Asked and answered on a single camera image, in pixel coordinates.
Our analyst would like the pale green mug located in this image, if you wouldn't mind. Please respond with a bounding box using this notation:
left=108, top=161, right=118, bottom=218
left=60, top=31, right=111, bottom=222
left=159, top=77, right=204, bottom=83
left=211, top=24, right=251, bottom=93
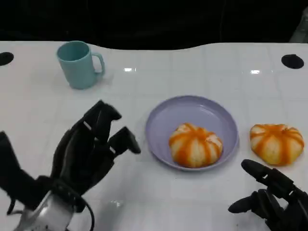
left=56, top=40, right=105, bottom=90

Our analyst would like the orange and white bread roll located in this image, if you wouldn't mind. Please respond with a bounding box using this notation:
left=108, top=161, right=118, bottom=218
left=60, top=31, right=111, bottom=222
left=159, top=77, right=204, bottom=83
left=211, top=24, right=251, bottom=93
left=168, top=122, right=223, bottom=168
left=250, top=123, right=305, bottom=166

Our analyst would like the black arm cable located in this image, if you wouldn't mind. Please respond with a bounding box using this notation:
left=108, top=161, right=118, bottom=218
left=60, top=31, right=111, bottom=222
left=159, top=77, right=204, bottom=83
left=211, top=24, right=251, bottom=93
left=69, top=196, right=95, bottom=231

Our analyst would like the lilac plate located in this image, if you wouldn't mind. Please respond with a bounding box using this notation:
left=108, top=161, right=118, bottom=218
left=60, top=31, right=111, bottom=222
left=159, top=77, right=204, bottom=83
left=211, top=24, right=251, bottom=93
left=145, top=95, right=240, bottom=172

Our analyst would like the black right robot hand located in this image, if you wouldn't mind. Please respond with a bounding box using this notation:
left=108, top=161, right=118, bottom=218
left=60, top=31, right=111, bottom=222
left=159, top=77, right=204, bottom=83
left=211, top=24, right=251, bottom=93
left=228, top=159, right=308, bottom=231

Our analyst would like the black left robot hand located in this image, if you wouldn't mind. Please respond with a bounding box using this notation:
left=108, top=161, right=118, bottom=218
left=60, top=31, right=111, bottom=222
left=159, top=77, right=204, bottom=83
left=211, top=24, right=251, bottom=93
left=50, top=100, right=141, bottom=196

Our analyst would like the black table cable grommet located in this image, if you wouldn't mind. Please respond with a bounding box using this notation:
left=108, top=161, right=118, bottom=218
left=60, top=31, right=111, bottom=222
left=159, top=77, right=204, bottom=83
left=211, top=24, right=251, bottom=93
left=281, top=54, right=304, bottom=70
left=0, top=51, right=14, bottom=66

